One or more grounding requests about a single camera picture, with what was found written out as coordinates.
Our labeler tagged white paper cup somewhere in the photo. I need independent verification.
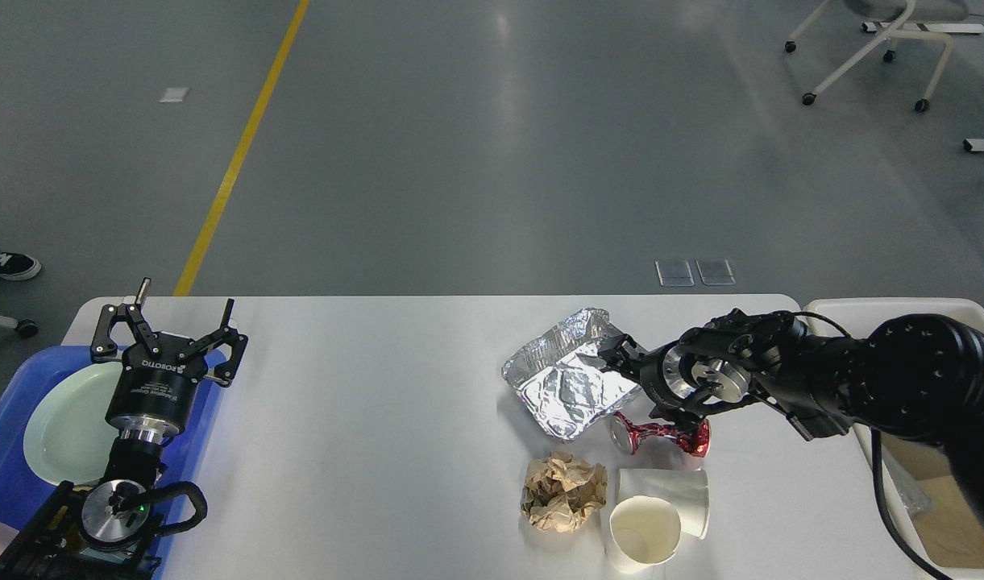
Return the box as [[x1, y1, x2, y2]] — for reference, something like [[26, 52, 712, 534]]
[[618, 469, 710, 540], [604, 495, 682, 574]]

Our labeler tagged white rolling chair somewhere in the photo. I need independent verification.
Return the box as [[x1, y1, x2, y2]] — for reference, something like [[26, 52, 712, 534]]
[[801, 1, 969, 113]]

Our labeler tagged person leg and shoe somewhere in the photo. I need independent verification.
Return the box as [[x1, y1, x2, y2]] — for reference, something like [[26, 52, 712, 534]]
[[0, 249, 43, 282]]

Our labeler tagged crumpled brown paper ball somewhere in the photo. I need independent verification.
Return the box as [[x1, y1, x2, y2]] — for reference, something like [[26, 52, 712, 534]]
[[520, 451, 608, 533]]

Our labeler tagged brown paper bag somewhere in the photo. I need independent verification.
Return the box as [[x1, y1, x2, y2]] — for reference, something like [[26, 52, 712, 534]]
[[882, 436, 984, 579]]

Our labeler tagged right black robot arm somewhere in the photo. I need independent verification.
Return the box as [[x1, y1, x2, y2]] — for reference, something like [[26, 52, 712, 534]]
[[592, 309, 984, 579]]

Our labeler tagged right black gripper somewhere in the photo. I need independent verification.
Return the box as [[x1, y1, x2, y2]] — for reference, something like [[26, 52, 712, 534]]
[[597, 334, 706, 436]]

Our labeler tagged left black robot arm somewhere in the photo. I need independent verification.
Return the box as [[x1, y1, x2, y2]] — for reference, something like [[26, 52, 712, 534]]
[[0, 279, 249, 579]]

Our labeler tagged blue plastic tray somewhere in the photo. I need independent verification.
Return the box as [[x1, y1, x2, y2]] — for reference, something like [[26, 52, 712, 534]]
[[0, 346, 218, 579]]

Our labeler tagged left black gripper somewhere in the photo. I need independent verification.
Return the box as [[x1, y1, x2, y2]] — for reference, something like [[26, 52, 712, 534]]
[[89, 279, 248, 444]]

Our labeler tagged square aluminium foil tray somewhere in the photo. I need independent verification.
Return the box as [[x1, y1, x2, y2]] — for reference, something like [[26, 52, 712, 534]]
[[501, 308, 641, 443]]

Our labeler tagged mint green plate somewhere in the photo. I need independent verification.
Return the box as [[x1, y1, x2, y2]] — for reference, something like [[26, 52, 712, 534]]
[[23, 361, 121, 485]]

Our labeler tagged aluminium foil sheet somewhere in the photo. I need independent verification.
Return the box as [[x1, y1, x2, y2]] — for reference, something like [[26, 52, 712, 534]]
[[883, 458, 935, 516]]

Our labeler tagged floor plate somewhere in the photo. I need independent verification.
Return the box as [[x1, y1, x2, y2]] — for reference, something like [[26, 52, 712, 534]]
[[695, 259, 737, 286], [654, 259, 695, 288]]

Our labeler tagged left floor plate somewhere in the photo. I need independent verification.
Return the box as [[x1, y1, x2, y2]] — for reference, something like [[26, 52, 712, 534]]
[[654, 259, 695, 288]]

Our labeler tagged crushed red can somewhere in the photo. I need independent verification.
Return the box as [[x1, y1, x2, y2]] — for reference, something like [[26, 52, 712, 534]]
[[606, 412, 712, 458]]

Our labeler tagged white floor label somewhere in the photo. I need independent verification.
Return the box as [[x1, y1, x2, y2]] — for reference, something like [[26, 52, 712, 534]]
[[159, 87, 190, 104]]

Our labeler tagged white furniture leg with caster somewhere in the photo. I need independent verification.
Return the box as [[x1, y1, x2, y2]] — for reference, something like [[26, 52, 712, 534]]
[[0, 315, 39, 339]]

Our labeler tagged right floor plate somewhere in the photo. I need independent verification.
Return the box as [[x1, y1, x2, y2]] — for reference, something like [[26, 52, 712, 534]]
[[695, 259, 737, 286]]

